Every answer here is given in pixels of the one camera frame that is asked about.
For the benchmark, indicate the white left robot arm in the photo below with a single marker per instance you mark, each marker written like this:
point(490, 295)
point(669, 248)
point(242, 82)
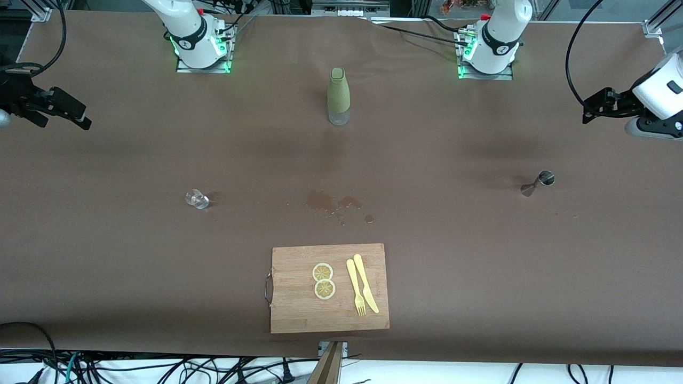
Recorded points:
point(501, 37)

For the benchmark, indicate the clear glass measuring cup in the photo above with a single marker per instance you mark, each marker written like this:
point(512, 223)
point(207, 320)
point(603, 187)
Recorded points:
point(196, 199)

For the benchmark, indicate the lemon slice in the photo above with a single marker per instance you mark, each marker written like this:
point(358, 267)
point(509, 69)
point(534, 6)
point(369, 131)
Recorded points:
point(322, 272)
point(324, 289)

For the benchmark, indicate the black power plug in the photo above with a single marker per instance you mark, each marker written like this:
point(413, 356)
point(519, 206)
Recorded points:
point(288, 373)

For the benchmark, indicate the wooden post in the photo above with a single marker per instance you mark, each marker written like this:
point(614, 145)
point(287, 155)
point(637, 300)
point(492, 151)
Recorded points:
point(328, 368)

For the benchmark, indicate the yellow plastic knife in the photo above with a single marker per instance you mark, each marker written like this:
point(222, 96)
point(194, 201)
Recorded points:
point(365, 282)

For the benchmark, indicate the wooden cutting board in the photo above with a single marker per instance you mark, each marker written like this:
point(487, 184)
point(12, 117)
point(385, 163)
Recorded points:
point(299, 309)

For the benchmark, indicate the steel jigger shaker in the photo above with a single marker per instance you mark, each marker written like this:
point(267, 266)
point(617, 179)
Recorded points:
point(539, 182)

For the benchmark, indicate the yellow plastic fork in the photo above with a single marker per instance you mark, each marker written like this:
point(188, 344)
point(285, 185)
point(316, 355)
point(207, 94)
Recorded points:
point(355, 290)

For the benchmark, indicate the green sleeved glass bottle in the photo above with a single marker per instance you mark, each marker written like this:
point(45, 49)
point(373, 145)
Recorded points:
point(338, 90)

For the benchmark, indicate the orange plastic items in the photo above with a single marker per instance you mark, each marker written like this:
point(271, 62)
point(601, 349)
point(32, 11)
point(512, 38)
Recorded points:
point(464, 4)

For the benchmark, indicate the grey power strip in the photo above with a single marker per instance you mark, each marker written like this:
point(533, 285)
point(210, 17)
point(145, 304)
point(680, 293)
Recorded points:
point(349, 6)

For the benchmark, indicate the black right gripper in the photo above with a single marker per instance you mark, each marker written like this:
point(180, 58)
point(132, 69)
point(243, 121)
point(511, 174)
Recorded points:
point(16, 96)

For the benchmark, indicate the aluminium frame profile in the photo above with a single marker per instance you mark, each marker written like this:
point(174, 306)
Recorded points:
point(653, 26)
point(40, 12)

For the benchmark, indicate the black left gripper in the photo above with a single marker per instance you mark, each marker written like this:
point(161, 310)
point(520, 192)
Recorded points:
point(622, 103)

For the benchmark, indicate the brown paper table cover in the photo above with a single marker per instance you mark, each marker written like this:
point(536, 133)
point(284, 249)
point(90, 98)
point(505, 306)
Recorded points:
point(133, 266)

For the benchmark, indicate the small metal bracket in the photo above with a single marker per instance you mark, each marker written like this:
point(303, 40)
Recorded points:
point(322, 346)

